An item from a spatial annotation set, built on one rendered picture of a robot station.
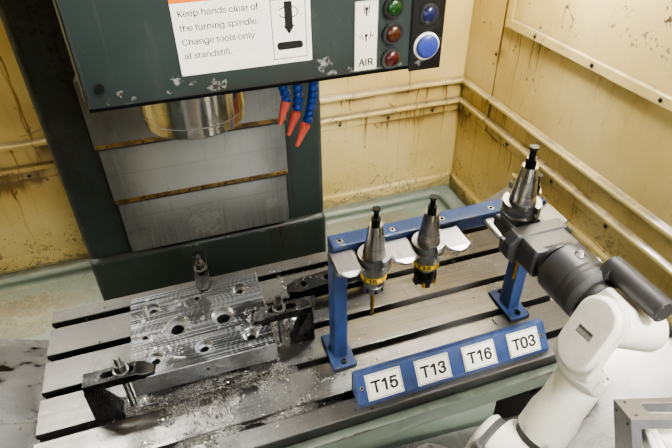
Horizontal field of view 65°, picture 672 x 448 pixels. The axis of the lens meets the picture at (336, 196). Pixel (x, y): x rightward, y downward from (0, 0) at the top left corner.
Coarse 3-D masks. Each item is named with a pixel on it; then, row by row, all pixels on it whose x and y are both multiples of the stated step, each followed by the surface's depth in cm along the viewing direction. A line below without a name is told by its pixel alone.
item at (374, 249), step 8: (368, 232) 94; (376, 232) 93; (368, 240) 94; (376, 240) 94; (384, 240) 95; (368, 248) 95; (376, 248) 94; (384, 248) 96; (368, 256) 96; (376, 256) 95; (384, 256) 96
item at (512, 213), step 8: (504, 200) 88; (504, 208) 88; (512, 208) 86; (520, 208) 86; (528, 208) 86; (536, 208) 86; (504, 216) 88; (512, 216) 87; (520, 216) 86; (528, 216) 86; (536, 216) 87
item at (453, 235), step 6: (444, 228) 105; (450, 228) 105; (456, 228) 105; (444, 234) 103; (450, 234) 103; (456, 234) 103; (462, 234) 103; (450, 240) 102; (456, 240) 102; (462, 240) 102; (468, 240) 102; (450, 246) 100; (456, 246) 100; (462, 246) 100; (468, 246) 100
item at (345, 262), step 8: (352, 248) 100; (328, 256) 99; (336, 256) 98; (344, 256) 98; (352, 256) 98; (336, 264) 96; (344, 264) 96; (352, 264) 96; (360, 264) 96; (336, 272) 95; (344, 272) 95; (352, 272) 95; (360, 272) 95
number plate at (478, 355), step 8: (472, 344) 113; (480, 344) 114; (488, 344) 114; (464, 352) 113; (472, 352) 113; (480, 352) 114; (488, 352) 114; (464, 360) 112; (472, 360) 113; (480, 360) 113; (488, 360) 114; (496, 360) 114; (472, 368) 113
